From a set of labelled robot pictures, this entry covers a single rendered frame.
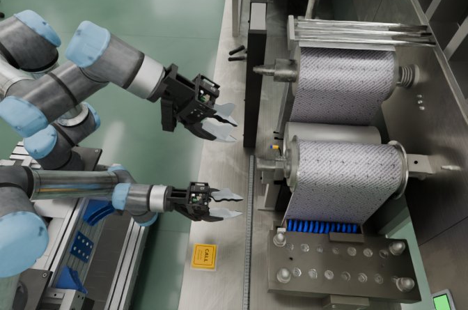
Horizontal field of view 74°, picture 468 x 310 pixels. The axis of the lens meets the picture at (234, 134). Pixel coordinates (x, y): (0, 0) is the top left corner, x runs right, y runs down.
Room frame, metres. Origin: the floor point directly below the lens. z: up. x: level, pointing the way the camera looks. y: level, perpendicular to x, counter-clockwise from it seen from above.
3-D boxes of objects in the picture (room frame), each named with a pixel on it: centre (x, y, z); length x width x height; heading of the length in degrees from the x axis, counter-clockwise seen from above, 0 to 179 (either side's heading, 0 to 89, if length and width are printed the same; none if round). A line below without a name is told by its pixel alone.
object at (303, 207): (0.34, -0.27, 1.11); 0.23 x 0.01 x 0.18; 86
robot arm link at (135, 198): (0.38, 0.29, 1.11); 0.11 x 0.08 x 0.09; 86
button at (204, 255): (0.26, 0.09, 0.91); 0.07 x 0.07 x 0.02; 86
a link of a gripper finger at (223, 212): (0.33, 0.02, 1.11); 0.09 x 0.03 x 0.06; 77
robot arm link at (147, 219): (0.39, 0.30, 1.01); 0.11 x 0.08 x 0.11; 43
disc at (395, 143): (0.39, -0.40, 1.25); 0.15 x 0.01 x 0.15; 176
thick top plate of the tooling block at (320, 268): (0.21, -0.30, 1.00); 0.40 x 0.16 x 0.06; 86
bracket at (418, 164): (0.38, -0.45, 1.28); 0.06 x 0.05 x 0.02; 86
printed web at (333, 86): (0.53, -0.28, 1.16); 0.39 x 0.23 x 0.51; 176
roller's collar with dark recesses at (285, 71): (0.66, -0.14, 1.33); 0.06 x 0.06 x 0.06; 86
